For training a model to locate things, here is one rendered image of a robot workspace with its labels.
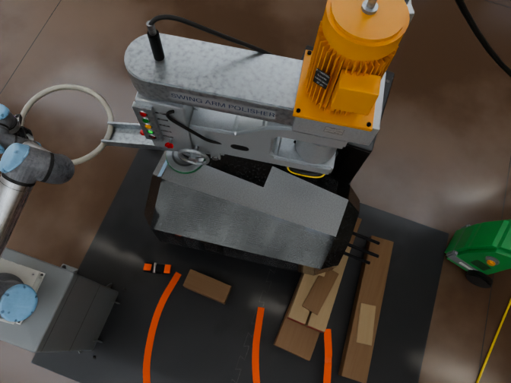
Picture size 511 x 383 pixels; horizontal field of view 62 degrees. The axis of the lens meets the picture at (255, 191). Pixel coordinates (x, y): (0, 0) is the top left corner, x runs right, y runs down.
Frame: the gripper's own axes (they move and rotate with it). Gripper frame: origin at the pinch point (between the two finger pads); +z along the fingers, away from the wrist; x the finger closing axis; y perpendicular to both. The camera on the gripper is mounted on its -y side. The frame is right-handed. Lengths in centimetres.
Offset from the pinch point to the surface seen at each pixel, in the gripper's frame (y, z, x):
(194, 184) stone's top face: 50, -2, 80
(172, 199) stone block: 53, 6, 66
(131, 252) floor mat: 60, 81, 29
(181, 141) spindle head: 42, -43, 77
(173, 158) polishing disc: 33, -3, 73
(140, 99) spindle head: 33, -72, 64
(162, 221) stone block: 60, 17, 57
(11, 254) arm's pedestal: 60, 0, -17
